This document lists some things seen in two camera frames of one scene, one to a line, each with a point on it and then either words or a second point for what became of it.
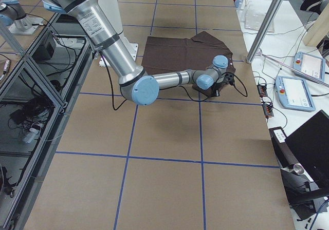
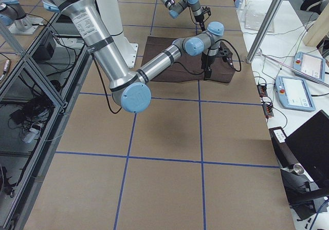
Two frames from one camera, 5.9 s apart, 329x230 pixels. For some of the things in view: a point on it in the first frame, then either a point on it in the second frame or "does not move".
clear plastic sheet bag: [254, 16] does not move
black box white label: [278, 137] does not move
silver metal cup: [299, 169] does not move
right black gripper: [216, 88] → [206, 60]
